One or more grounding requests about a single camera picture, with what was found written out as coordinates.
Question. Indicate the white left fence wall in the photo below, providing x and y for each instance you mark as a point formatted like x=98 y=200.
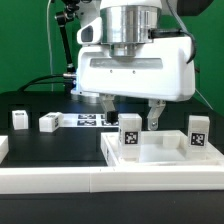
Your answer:
x=4 y=148

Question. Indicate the white square table top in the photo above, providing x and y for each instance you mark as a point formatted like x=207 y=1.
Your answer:
x=159 y=148

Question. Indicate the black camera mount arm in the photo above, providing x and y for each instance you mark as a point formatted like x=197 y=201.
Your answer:
x=62 y=18

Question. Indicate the white front fence wall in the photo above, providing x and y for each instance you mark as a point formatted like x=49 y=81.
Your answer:
x=110 y=179

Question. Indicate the white sheet with markers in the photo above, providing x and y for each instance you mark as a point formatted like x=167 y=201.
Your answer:
x=86 y=120

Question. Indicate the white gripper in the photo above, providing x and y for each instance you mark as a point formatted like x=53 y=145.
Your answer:
x=160 y=69

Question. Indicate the white fence wall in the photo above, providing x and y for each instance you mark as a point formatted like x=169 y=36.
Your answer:
x=4 y=148
x=110 y=179

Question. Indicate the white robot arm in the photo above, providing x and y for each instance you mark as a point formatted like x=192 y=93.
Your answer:
x=126 y=53

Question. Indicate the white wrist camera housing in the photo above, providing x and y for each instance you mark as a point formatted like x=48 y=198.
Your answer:
x=91 y=33

